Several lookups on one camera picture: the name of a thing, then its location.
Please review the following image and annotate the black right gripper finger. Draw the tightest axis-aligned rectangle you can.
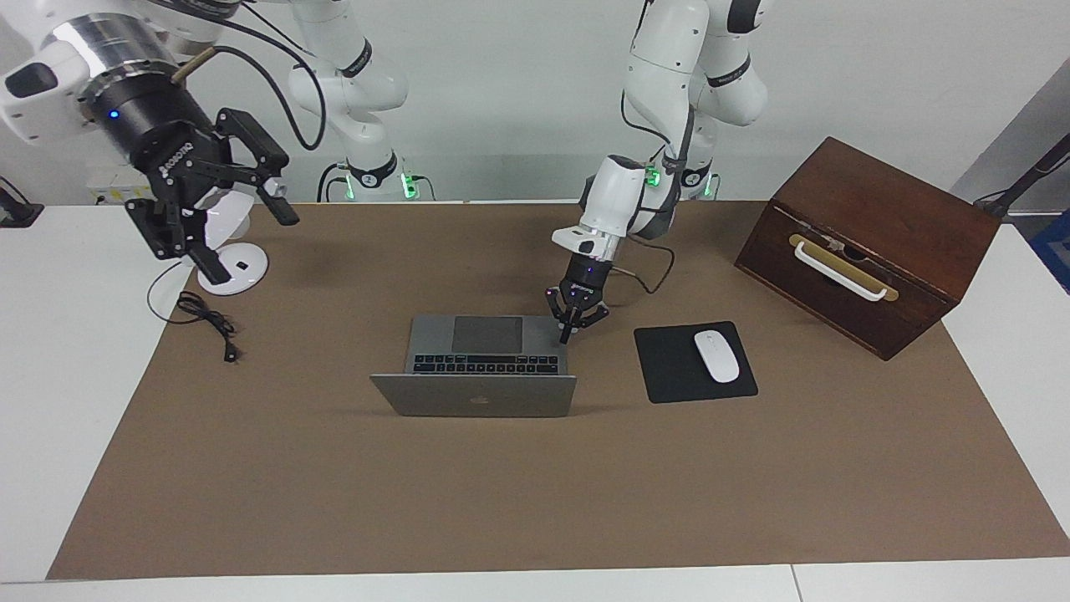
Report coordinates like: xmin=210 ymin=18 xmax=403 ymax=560
xmin=125 ymin=198 xmax=232 ymax=288
xmin=216 ymin=106 xmax=301 ymax=228

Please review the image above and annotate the grey Apple laptop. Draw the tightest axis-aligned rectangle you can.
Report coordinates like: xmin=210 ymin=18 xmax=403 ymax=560
xmin=369 ymin=314 xmax=578 ymax=419

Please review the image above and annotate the black mouse pad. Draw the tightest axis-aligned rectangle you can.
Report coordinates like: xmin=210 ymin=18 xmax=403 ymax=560
xmin=633 ymin=321 xmax=759 ymax=405

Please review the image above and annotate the white computer mouse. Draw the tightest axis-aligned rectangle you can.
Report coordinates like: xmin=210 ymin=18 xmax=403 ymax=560
xmin=694 ymin=330 xmax=742 ymax=385

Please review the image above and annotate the black clamp stand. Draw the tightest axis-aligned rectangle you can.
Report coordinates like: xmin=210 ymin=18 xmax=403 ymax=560
xmin=0 ymin=176 xmax=44 ymax=228

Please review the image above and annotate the brown table mat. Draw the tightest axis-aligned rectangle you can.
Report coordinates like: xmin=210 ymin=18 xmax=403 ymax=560
xmin=46 ymin=201 xmax=1070 ymax=580

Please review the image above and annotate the dark brown wooden box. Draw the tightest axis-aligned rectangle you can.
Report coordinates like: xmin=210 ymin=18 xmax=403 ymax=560
xmin=734 ymin=136 xmax=1002 ymax=362

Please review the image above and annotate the black tripod pole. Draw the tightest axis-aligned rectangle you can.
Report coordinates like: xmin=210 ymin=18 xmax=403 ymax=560
xmin=974 ymin=132 xmax=1070 ymax=220

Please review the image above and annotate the blue object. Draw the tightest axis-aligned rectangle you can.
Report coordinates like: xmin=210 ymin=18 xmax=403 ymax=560
xmin=1030 ymin=209 xmax=1070 ymax=295

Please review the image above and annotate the white wall power strip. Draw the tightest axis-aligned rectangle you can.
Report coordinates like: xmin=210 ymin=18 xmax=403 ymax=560
xmin=86 ymin=163 xmax=156 ymax=207

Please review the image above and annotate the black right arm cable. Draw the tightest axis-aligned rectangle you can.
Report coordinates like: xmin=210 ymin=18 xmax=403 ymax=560
xmin=171 ymin=0 xmax=329 ymax=153

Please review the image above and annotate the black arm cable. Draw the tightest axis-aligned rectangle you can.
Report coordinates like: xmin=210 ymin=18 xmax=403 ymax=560
xmin=171 ymin=0 xmax=329 ymax=153
xmin=613 ymin=0 xmax=677 ymax=296

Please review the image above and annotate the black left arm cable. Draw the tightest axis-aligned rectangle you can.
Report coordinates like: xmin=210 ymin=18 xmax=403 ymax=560
xmin=613 ymin=0 xmax=677 ymax=296

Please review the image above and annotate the black lamp power cable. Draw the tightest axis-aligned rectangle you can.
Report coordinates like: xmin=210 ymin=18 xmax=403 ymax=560
xmin=147 ymin=253 xmax=241 ymax=364

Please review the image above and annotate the white box handle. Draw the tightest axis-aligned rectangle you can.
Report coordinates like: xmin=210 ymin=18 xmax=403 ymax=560
xmin=792 ymin=241 xmax=889 ymax=302

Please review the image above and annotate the brass handle plate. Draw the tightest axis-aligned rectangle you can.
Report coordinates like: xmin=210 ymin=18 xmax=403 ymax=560
xmin=788 ymin=233 xmax=900 ymax=304

